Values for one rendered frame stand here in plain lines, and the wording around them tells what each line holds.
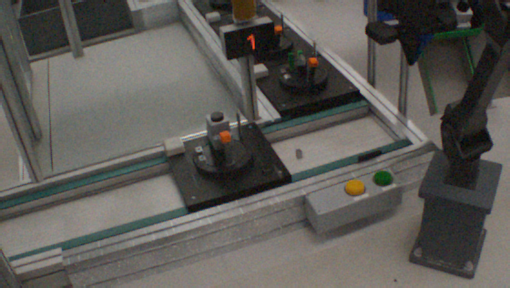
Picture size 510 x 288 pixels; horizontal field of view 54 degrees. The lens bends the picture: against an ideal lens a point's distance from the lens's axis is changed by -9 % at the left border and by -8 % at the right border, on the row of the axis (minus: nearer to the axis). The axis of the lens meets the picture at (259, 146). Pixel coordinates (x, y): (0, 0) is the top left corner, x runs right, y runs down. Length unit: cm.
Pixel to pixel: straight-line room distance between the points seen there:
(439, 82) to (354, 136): 26
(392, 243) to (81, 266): 67
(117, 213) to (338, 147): 56
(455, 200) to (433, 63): 50
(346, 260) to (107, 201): 58
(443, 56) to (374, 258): 56
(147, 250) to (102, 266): 10
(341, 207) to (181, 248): 35
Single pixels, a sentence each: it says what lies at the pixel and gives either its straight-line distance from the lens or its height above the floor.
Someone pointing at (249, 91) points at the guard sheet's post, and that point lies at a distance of 138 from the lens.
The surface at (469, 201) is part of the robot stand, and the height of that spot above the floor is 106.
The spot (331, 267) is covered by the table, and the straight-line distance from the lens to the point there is 116.
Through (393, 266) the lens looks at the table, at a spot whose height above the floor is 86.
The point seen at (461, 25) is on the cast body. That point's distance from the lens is 132.
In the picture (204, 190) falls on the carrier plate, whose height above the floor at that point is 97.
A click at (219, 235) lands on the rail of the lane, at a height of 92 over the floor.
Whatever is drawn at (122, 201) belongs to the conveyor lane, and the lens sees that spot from 131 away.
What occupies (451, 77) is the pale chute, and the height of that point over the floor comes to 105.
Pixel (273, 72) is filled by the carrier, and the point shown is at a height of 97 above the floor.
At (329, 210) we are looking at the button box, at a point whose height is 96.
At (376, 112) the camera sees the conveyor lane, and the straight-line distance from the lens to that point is 146.
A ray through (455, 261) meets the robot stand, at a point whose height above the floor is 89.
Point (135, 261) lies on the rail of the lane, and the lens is 116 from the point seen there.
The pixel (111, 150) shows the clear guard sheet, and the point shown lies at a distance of 138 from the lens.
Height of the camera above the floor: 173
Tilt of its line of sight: 36 degrees down
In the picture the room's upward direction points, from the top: 6 degrees counter-clockwise
